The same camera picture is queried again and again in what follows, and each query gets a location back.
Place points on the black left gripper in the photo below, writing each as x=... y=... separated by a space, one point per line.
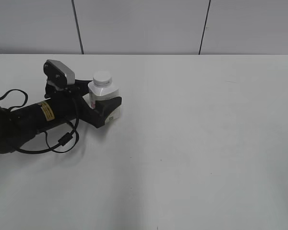
x=69 y=103

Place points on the white round bottle cap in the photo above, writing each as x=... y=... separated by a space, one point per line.
x=102 y=79

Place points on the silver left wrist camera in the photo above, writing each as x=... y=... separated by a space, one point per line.
x=58 y=74

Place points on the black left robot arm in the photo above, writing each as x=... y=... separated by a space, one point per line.
x=20 y=124

